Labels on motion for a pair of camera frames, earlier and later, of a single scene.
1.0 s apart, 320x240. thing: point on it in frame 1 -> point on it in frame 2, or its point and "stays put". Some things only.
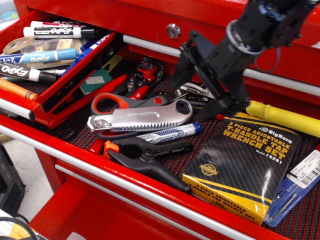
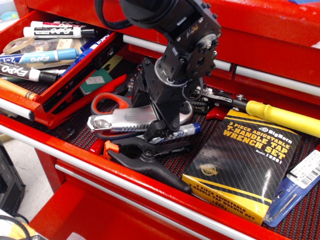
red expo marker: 48,24 stays put
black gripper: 225,66 -> 165,99
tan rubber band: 7,50 stays put
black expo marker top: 59,32 stays put
